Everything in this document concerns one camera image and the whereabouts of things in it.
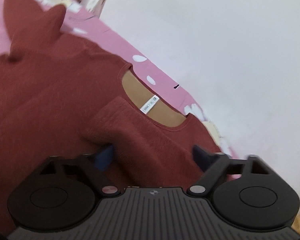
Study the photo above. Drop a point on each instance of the dark red knit sweater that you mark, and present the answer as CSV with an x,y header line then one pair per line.
x,y
52,92

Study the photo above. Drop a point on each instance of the pink floral bed sheet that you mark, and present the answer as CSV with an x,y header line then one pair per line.
x,y
145,60

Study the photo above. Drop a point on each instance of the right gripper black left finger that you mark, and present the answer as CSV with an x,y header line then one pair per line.
x,y
62,193

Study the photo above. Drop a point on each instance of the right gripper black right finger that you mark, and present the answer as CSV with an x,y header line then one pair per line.
x,y
246,193

